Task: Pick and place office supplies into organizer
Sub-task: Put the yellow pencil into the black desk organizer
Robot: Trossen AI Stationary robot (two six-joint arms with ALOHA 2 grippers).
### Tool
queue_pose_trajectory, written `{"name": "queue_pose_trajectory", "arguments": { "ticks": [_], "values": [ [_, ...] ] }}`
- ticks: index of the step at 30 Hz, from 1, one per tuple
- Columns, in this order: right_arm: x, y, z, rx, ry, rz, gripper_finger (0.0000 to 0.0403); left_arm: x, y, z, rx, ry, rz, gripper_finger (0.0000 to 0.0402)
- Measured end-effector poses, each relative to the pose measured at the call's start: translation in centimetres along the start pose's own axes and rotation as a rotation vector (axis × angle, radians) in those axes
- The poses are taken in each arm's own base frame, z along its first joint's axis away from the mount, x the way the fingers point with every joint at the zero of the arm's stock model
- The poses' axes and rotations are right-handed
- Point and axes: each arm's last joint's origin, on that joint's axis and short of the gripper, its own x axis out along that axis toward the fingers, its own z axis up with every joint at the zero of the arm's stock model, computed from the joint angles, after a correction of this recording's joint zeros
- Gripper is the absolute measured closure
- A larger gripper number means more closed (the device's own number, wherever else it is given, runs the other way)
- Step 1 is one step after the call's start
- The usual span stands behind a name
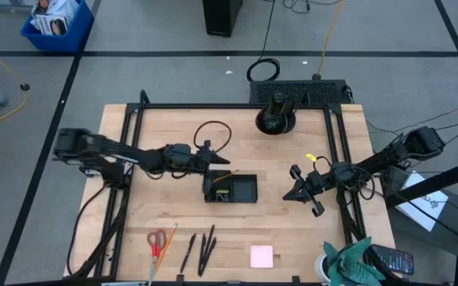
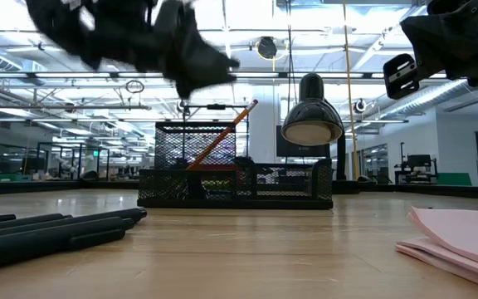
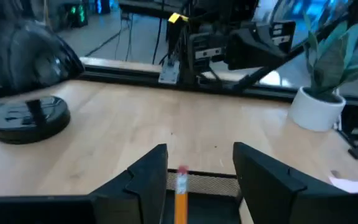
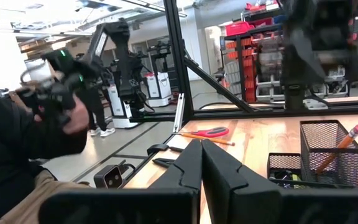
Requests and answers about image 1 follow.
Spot pink sticky notes pad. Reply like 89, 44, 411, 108
250, 245, 274, 269

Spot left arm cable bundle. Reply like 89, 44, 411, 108
66, 180, 133, 279

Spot black perforated equipment box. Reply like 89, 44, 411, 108
249, 79, 352, 106

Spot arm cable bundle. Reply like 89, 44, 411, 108
334, 164, 378, 247
66, 180, 133, 279

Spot black left camera cable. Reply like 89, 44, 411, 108
192, 120, 233, 154

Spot green plant in white pot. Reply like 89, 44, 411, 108
314, 237, 386, 286

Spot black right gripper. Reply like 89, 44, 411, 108
282, 164, 340, 218

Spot black computer tower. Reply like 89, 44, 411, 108
201, 0, 244, 38

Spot black pen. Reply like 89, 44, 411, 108
179, 232, 197, 275
201, 224, 216, 276
197, 233, 207, 278
200, 237, 218, 276

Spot white paper sheet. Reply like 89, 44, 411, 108
394, 170, 450, 233

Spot red handled scissors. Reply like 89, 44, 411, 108
146, 228, 168, 286

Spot black camera cable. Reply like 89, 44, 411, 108
312, 155, 334, 174
192, 120, 233, 154

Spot black metal beam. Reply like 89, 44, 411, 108
383, 154, 458, 208

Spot orange pencil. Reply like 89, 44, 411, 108
212, 169, 240, 184
155, 222, 178, 275

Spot black mesh desk organizer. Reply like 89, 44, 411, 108
203, 169, 259, 204

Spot blue plastic bin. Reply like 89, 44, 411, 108
20, 0, 95, 53

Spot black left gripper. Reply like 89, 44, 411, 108
164, 142, 232, 176

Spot black right camera cable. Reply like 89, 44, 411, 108
312, 155, 334, 174

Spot black smartphone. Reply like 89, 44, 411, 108
371, 243, 415, 276

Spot black coiled floor cable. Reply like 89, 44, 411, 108
246, 0, 281, 83

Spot white printed packages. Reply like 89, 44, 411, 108
29, 0, 80, 37

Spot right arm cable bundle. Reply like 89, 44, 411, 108
334, 164, 378, 247

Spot dark side desk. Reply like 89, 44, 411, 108
379, 166, 458, 286

